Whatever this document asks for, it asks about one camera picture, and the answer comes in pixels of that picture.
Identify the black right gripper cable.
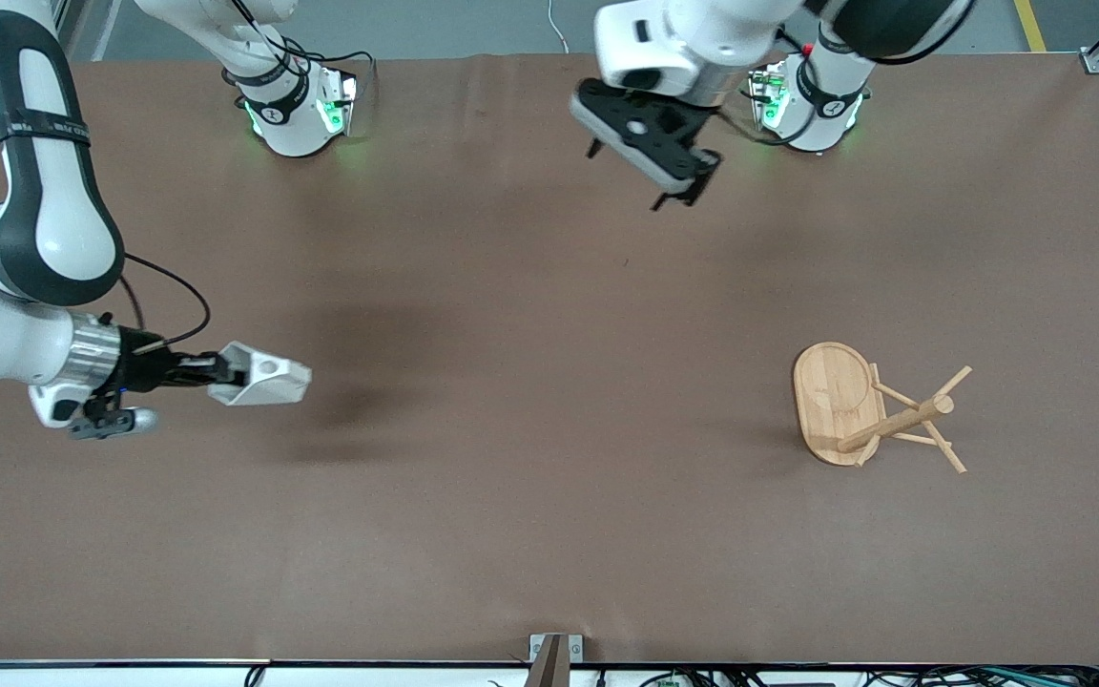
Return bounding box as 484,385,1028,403
118,252,213,346

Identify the cable bundle under table edge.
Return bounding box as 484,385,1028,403
640,665,1099,687

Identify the white faceted cup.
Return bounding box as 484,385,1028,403
208,341,313,407

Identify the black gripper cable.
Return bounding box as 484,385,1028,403
714,29,803,147
118,252,213,346

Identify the wooden cup rack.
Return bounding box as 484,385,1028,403
792,342,974,475

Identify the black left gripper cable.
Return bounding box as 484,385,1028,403
714,29,803,147

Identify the aluminium frame profile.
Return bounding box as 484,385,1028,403
52,0,93,60

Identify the metal table edge bracket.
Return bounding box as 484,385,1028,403
529,634,585,687

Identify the brown paper table cover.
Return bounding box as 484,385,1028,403
0,52,1099,666

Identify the black right base cable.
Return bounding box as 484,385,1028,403
278,36,376,92

